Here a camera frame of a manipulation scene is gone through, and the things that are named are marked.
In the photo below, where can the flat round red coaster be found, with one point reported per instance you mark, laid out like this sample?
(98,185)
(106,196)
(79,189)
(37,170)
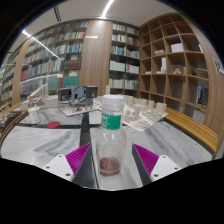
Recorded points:
(53,125)

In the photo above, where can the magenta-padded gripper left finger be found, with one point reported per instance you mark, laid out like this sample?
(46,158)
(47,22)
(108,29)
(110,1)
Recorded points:
(78,160)

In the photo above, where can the clear plastic bottle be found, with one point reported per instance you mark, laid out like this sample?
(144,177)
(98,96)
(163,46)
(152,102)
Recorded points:
(111,140)

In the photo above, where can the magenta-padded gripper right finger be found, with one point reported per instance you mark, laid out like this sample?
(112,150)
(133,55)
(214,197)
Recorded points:
(146,160)

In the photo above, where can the white paper cup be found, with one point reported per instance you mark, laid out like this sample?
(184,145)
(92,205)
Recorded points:
(34,115)

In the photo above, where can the book-filled wall bookshelf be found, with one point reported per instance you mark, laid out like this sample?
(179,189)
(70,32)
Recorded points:
(63,56)
(8,86)
(125,56)

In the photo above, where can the wooden cubby shelf unit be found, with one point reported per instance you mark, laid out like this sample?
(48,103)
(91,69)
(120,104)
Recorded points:
(173,66)

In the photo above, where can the ceiling light strips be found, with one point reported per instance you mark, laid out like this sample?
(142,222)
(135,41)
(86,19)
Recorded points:
(106,8)

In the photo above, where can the white ramped building model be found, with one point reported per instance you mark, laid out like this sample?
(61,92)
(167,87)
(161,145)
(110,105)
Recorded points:
(38,96)

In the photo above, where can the white city block model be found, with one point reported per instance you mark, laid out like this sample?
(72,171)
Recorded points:
(143,115)

